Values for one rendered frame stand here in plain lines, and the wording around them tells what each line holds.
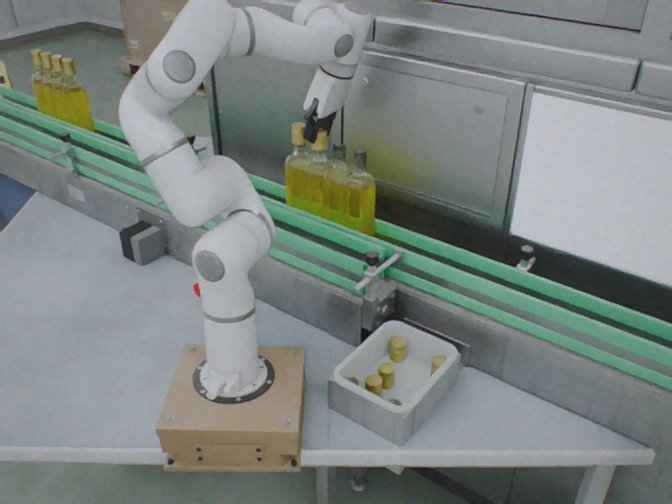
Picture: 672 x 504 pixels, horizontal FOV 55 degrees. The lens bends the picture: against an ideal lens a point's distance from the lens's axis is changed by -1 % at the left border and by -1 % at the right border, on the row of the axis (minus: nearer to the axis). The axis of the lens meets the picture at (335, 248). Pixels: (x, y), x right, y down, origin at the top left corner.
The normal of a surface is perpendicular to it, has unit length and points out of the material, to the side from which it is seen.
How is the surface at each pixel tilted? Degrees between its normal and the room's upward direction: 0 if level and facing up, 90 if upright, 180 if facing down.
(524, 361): 90
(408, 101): 90
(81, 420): 0
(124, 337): 0
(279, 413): 4
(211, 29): 61
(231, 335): 86
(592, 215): 90
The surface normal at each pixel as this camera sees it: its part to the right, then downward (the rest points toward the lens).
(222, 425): 0.02, -0.88
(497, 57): -0.60, 0.43
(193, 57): 0.58, -0.05
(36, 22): 0.80, 0.32
